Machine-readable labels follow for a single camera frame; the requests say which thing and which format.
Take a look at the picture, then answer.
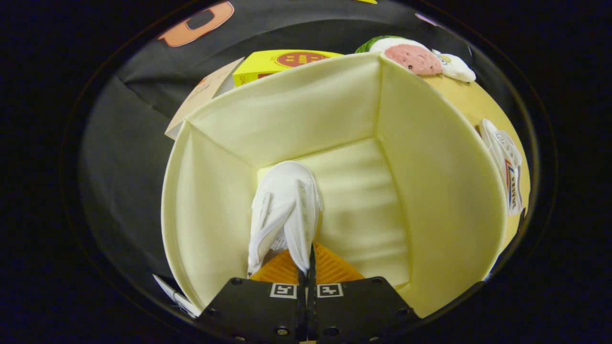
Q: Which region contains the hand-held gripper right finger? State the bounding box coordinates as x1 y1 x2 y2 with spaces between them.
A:
308 242 421 344

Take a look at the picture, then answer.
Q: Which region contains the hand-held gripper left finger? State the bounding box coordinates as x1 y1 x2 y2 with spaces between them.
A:
198 248 307 343

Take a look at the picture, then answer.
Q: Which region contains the white canvas shoe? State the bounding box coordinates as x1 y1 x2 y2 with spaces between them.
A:
247 161 324 278
480 118 525 216

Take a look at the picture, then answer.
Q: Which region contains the cream fabric storage box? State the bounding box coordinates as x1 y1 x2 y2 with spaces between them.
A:
153 52 508 319

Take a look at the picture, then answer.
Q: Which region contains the black backdrop cloth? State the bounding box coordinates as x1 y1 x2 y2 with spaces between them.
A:
79 0 479 306

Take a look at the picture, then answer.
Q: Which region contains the beige book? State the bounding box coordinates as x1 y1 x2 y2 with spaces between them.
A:
164 57 245 140

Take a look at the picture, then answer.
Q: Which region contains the yellow book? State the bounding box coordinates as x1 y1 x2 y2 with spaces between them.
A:
232 49 345 87

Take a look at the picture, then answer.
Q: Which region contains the watermelon slice plush toy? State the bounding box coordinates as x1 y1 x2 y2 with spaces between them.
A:
355 35 444 76

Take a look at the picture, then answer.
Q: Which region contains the small white plush toy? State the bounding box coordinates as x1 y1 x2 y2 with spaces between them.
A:
432 49 477 83

